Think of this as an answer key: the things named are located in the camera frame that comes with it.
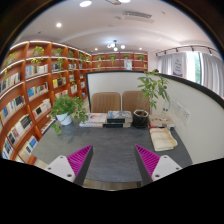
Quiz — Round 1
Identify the hanging white and purple banner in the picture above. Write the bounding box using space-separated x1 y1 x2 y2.
171 52 188 77

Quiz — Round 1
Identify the white hardcover book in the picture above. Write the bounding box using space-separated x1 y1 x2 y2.
78 121 104 129
81 112 108 125

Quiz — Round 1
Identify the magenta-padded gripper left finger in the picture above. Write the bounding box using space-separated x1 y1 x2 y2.
43 144 94 187

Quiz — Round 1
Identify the tan upholstered chair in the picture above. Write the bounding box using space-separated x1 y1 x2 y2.
121 90 151 114
90 91 122 114

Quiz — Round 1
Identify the white wall socket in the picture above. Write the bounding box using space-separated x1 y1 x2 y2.
174 101 183 118
181 108 192 125

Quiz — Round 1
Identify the ceiling chandelier with round bulbs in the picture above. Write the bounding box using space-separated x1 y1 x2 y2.
106 39 127 53

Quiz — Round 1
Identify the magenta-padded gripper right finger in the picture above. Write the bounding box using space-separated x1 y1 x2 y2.
134 144 183 186

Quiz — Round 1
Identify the ceiling air vent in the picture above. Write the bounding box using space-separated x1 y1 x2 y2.
123 9 155 22

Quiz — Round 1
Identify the beige large book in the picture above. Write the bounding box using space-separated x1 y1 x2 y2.
148 114 176 128

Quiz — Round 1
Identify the cream and yellow striped towel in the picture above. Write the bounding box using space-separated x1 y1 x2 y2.
149 127 178 153

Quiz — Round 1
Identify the ivy plant in white pot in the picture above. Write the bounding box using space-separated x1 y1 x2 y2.
48 94 88 136

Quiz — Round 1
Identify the small tree in black pot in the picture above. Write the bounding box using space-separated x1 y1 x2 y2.
132 68 172 129

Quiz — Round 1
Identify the clear acrylic sign stand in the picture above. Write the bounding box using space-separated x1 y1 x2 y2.
161 99 170 116

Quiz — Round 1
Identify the black track light rail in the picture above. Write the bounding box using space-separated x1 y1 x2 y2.
154 44 219 58

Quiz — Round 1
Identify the orange wooden bookshelf unit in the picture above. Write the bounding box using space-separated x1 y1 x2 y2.
0 39 149 165

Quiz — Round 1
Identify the white curtain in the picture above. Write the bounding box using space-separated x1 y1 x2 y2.
156 51 224 98

